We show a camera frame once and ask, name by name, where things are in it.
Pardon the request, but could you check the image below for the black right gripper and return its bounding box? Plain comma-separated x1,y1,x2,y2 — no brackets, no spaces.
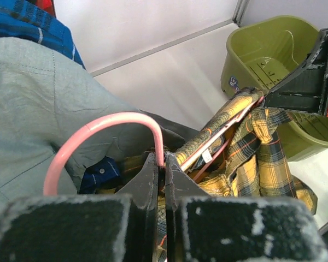
262,28,328,117

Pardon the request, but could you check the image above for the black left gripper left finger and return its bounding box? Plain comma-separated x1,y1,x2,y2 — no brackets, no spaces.
115,153,159,261

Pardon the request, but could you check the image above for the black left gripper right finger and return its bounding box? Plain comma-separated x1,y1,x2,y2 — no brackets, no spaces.
165,156,211,261

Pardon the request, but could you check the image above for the yellow plaid shirt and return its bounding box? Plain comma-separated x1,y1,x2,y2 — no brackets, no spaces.
95,87,318,262

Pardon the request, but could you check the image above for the pink wire hanger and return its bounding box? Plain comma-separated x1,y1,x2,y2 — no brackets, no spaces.
43,111,230,196

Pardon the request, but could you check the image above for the grey shirt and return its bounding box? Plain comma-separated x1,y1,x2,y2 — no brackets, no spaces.
0,37,186,227

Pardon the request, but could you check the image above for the blue plaid shirt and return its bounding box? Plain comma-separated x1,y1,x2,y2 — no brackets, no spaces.
0,1,85,68

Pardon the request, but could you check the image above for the red plaid shirt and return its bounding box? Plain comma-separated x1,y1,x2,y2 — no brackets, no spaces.
37,0,56,17

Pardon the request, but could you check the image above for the green plastic basket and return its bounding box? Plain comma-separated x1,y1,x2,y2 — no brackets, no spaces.
221,16,328,161

